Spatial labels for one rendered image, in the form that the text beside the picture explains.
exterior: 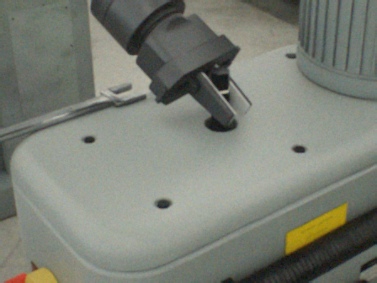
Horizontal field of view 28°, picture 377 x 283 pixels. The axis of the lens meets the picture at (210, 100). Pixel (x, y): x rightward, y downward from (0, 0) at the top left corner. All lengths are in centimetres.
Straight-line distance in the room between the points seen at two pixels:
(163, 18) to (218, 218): 24
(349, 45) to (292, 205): 22
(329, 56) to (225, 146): 19
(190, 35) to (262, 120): 13
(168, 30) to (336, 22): 20
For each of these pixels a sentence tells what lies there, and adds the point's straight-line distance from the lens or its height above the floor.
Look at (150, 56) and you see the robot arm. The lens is 81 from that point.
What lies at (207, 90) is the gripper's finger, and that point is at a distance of 80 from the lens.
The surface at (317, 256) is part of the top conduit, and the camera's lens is 79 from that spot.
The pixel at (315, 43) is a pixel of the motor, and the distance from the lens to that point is 91.
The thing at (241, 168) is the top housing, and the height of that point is 189.
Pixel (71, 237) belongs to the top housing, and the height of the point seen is 187.
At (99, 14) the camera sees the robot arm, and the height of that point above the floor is 200.
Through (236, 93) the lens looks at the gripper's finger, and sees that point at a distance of 82.
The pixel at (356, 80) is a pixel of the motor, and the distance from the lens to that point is 89.
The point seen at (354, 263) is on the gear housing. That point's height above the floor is 171.
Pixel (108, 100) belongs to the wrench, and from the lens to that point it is 88.
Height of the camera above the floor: 231
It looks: 29 degrees down
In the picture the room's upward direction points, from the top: straight up
